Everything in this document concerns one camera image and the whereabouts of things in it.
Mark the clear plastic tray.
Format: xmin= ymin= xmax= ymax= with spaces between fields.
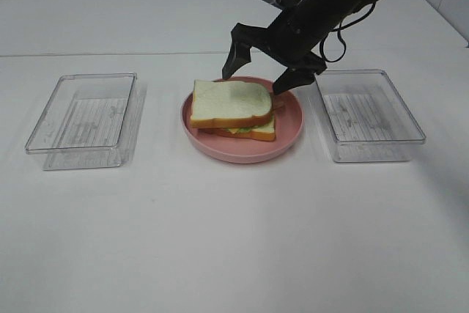
xmin=311 ymin=70 xmax=426 ymax=163
xmin=25 ymin=73 xmax=146 ymax=171

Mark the pink round plate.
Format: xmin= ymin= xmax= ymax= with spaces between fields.
xmin=180 ymin=77 xmax=304 ymax=163

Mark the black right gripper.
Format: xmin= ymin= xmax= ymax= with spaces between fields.
xmin=221 ymin=0 xmax=328 ymax=96

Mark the clear right plastic tray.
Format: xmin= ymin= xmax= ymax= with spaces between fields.
xmin=311 ymin=70 xmax=426 ymax=163

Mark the clear left plastic tray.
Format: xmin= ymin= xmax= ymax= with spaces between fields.
xmin=25 ymin=73 xmax=146 ymax=171

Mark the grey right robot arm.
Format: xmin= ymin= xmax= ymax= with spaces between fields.
xmin=222 ymin=0 xmax=379 ymax=95

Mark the green lettuce leaf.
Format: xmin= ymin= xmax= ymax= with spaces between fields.
xmin=221 ymin=126 xmax=264 ymax=134

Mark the bacon strip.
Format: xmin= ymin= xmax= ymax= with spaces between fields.
xmin=272 ymin=100 xmax=285 ymax=111

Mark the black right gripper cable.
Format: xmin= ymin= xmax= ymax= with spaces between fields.
xmin=319 ymin=0 xmax=377 ymax=64

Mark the bread slice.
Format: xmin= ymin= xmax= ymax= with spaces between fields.
xmin=201 ymin=114 xmax=276 ymax=141
xmin=190 ymin=80 xmax=273 ymax=128

